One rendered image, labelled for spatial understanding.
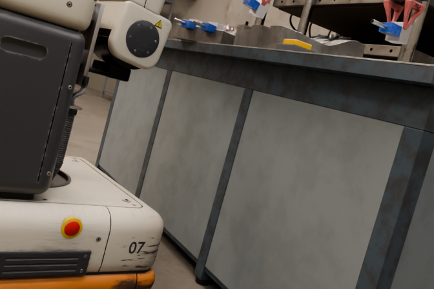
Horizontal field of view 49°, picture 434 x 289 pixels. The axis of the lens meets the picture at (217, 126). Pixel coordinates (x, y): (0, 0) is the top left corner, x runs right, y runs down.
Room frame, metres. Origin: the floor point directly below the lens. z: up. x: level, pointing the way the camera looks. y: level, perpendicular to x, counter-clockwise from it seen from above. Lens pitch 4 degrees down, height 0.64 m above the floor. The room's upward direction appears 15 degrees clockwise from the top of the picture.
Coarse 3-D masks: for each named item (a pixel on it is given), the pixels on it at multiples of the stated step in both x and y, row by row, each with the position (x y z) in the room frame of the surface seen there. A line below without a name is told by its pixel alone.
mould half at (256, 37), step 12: (240, 36) 1.69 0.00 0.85; (252, 36) 1.63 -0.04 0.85; (264, 36) 1.57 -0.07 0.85; (276, 36) 1.51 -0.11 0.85; (288, 36) 1.52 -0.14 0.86; (300, 36) 1.54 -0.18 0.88; (312, 48) 1.58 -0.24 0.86; (324, 48) 1.60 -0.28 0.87; (336, 48) 1.63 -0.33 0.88; (348, 48) 1.66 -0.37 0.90; (360, 48) 1.69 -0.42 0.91
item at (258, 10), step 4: (244, 0) 1.62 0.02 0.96; (248, 0) 1.62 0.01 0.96; (252, 0) 1.62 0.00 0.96; (256, 0) 1.66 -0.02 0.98; (260, 0) 1.64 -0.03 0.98; (244, 4) 1.64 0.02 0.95; (248, 4) 1.62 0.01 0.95; (252, 4) 1.62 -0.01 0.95; (256, 4) 1.63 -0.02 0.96; (260, 4) 1.63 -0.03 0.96; (268, 4) 1.64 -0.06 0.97; (252, 8) 1.65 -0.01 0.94; (256, 8) 1.63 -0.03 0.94; (260, 8) 1.64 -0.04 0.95; (264, 8) 1.64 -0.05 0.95; (268, 8) 1.65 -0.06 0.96; (252, 12) 1.65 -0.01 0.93; (256, 12) 1.63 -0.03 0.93; (260, 12) 1.64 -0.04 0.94; (264, 12) 1.65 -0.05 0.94; (256, 16) 1.67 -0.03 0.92; (260, 16) 1.64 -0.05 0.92
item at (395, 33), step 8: (376, 24) 1.30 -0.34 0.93; (384, 24) 1.32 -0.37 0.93; (392, 24) 1.31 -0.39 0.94; (400, 24) 1.33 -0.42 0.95; (384, 32) 1.33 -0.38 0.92; (392, 32) 1.31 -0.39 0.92; (400, 32) 1.33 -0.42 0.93; (408, 32) 1.34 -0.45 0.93; (392, 40) 1.34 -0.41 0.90; (400, 40) 1.33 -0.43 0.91
